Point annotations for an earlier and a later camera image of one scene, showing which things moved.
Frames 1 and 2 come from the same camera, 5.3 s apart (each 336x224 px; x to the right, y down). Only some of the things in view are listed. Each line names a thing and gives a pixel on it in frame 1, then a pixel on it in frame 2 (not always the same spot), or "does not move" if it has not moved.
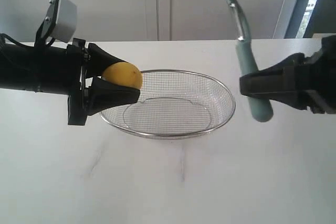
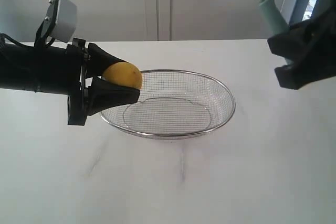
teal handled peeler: x=262 y=109 to x=275 y=22
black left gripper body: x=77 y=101 does not move
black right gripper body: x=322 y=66 to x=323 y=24
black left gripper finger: x=100 y=61 does not move
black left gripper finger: x=103 y=94 does not move
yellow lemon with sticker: x=123 y=73 does not move
